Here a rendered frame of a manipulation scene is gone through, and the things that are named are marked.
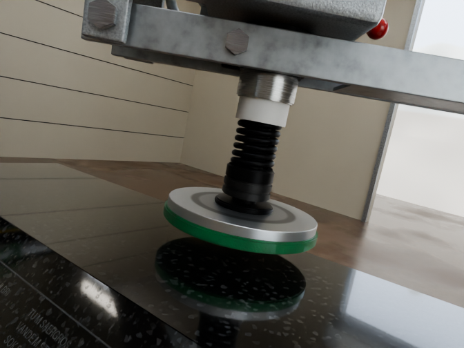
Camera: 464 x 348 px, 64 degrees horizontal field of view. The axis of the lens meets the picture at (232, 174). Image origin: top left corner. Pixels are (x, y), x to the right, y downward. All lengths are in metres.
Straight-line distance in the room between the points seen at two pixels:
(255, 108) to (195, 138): 6.64
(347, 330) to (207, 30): 0.36
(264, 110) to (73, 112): 5.46
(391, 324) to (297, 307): 0.10
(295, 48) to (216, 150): 6.32
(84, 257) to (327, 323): 0.26
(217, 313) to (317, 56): 0.31
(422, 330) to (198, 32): 0.41
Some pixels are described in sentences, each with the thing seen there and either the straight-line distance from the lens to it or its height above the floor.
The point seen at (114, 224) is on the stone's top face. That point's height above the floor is 0.85.
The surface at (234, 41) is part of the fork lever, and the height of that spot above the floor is 1.11.
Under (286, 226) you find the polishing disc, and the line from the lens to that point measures 0.48.
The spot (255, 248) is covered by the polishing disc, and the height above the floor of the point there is 0.88.
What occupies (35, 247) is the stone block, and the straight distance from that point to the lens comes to 0.48.
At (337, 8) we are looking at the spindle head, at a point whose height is 1.16.
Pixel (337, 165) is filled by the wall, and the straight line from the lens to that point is 5.61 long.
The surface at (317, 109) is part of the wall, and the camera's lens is 5.80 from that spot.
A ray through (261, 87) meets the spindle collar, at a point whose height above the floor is 1.07.
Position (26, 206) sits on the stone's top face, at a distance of 0.60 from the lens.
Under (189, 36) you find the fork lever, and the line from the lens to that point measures 0.48.
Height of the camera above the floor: 1.02
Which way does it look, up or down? 8 degrees down
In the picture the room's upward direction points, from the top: 11 degrees clockwise
